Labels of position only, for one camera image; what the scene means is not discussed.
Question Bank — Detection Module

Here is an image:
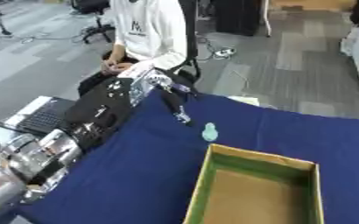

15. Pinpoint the tan cardboard box green inside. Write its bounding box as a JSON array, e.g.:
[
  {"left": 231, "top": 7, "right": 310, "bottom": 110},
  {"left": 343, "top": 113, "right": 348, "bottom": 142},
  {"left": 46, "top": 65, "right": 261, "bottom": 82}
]
[{"left": 180, "top": 143, "right": 327, "bottom": 224}]

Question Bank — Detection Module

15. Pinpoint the white power strip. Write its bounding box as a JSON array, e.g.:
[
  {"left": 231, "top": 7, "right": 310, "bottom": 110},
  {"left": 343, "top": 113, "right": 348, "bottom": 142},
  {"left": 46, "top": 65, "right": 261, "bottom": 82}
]
[{"left": 213, "top": 47, "right": 238, "bottom": 58}]

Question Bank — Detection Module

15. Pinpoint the black office chair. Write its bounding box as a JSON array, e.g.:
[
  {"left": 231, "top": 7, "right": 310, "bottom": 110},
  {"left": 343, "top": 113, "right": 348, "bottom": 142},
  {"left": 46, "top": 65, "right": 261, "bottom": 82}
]
[{"left": 67, "top": 0, "right": 117, "bottom": 45}]

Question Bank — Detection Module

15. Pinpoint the pale green toy pear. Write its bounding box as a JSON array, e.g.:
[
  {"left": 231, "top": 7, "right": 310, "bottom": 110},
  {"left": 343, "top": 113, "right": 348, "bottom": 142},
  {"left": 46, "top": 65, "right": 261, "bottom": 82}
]
[{"left": 201, "top": 122, "right": 220, "bottom": 143}]

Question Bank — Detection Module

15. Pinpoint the black laptop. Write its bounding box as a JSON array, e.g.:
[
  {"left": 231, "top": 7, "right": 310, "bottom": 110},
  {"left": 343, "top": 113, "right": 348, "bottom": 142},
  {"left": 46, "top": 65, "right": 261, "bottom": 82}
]
[{"left": 0, "top": 97, "right": 79, "bottom": 137}]

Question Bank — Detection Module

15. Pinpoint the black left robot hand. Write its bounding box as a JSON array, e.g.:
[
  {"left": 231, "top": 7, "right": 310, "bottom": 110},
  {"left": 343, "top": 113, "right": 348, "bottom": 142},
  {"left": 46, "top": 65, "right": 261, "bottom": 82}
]
[{"left": 61, "top": 68, "right": 200, "bottom": 151}]

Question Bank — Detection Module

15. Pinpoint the black cabinet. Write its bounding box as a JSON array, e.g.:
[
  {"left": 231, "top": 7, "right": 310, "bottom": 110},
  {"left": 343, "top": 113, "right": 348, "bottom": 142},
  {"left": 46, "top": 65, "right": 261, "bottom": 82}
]
[{"left": 210, "top": 0, "right": 264, "bottom": 37}]

